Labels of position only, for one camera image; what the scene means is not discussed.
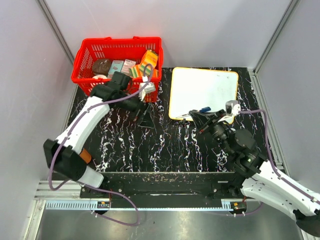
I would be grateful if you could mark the pink white small box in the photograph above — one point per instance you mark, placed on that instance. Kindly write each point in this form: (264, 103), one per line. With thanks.
(127, 64)

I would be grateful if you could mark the white round cup lid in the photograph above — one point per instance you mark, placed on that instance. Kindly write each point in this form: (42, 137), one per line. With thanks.
(99, 76)

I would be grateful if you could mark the orange cylindrical bottle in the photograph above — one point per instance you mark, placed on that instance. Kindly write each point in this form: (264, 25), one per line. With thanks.
(86, 156)

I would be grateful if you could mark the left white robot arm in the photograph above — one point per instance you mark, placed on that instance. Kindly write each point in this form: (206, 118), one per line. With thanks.
(63, 154)

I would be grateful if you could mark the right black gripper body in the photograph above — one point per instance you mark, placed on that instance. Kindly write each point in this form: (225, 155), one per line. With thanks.
(214, 127)

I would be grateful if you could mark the orange juice carton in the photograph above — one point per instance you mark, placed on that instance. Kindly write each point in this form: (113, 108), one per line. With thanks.
(150, 57)

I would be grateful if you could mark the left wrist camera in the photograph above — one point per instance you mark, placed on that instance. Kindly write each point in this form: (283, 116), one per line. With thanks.
(147, 88)

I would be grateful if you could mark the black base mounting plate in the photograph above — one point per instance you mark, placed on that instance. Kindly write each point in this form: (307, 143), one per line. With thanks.
(173, 190)

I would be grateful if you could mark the white whiteboard with orange frame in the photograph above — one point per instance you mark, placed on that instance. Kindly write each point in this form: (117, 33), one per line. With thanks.
(194, 89)

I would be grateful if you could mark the teal small box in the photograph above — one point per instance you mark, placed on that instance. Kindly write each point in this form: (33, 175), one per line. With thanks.
(116, 66)

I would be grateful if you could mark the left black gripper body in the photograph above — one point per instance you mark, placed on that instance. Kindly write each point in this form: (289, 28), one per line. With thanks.
(140, 114)

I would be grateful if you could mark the brown round bread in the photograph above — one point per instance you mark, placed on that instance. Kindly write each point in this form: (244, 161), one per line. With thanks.
(101, 66)

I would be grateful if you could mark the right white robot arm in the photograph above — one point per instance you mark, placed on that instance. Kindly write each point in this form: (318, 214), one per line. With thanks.
(256, 176)

